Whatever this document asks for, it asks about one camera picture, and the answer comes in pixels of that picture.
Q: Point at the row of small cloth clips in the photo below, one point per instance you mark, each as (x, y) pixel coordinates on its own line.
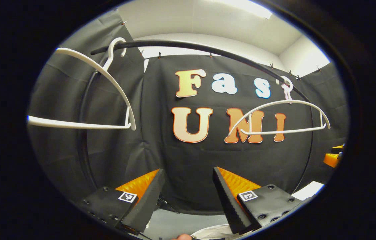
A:
(159, 54)

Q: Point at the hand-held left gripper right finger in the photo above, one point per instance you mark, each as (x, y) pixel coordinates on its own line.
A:
(228, 206)

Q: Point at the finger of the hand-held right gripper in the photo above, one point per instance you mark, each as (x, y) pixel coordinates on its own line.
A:
(332, 160)
(338, 149)

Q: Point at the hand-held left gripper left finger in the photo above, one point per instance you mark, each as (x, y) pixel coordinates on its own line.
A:
(146, 206)

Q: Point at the white plastic hanger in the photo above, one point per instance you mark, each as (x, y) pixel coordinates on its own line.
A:
(74, 125)
(288, 96)

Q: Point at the black metal clothes rack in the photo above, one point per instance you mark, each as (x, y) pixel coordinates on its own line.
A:
(174, 42)

